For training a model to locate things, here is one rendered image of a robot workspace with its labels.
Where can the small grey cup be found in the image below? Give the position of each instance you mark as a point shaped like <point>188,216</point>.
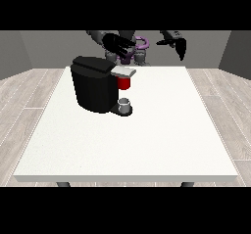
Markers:
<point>124,105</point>

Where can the red pod holder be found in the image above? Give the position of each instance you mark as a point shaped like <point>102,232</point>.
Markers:
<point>123,83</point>

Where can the pale grey machine lid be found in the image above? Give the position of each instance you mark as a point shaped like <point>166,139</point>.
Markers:
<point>124,70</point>

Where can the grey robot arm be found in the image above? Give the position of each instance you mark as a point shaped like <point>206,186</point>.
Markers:
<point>94,35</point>
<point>171,34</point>

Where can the black coffee machine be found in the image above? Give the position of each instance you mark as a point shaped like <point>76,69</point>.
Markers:
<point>93,87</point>

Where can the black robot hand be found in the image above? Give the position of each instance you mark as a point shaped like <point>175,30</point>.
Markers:
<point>178,46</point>
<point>116,44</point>

